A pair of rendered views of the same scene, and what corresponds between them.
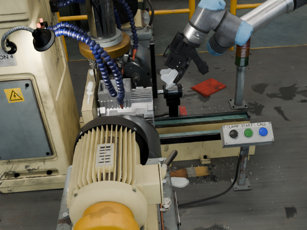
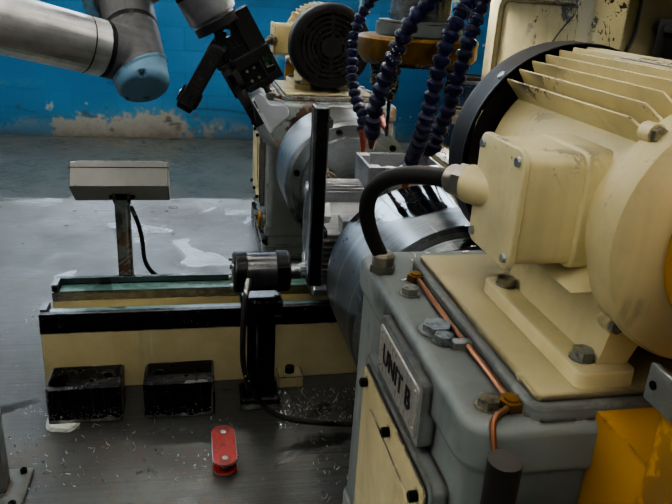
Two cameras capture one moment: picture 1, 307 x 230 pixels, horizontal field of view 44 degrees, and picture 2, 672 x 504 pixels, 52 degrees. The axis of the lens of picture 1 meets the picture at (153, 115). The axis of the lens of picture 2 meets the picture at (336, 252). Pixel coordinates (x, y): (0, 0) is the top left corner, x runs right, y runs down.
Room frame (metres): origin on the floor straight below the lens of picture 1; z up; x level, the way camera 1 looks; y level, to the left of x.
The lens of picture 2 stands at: (2.26, -0.16, 1.39)
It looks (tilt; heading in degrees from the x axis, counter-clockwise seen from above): 21 degrees down; 169
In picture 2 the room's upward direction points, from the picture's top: 3 degrees clockwise
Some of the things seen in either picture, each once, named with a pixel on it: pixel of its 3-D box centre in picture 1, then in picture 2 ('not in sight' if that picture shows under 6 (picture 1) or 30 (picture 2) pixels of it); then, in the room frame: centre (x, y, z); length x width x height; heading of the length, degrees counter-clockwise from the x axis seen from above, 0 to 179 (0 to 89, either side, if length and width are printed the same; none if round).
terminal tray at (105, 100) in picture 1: (115, 93); (397, 181); (1.22, 0.14, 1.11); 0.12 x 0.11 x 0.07; 90
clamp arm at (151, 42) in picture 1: (154, 70); (315, 198); (1.36, -0.02, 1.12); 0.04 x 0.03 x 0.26; 91
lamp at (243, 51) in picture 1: (242, 50); not in sight; (1.53, -0.42, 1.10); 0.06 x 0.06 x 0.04
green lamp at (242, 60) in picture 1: (241, 59); not in sight; (1.53, -0.42, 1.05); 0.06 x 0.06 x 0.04
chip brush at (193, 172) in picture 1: (183, 173); not in sight; (1.08, -0.10, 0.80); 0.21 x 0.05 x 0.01; 93
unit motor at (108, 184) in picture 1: (131, 218); (303, 92); (0.59, 0.07, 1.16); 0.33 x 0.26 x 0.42; 1
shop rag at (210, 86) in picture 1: (208, 86); not in sight; (1.71, -0.30, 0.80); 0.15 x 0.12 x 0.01; 125
